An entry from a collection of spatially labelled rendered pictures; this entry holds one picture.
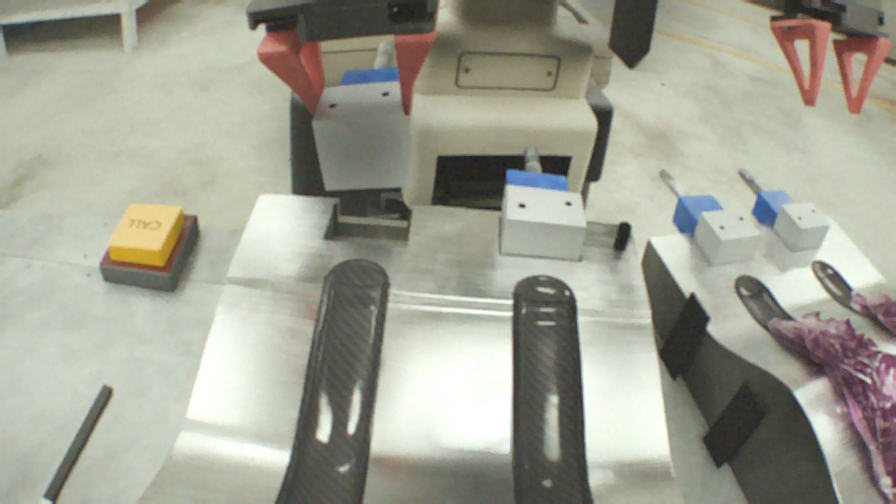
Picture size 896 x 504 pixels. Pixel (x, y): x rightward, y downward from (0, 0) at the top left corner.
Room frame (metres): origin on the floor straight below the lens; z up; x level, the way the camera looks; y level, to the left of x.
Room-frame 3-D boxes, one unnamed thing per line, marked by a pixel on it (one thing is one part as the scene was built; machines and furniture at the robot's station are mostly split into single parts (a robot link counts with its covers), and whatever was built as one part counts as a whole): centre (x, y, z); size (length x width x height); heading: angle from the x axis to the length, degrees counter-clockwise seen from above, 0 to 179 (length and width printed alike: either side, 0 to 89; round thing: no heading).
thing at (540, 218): (0.40, -0.06, 0.89); 0.13 x 0.05 x 0.05; 1
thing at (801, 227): (0.49, -0.32, 0.86); 0.13 x 0.05 x 0.05; 18
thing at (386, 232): (0.35, 0.05, 0.87); 0.05 x 0.05 x 0.04; 1
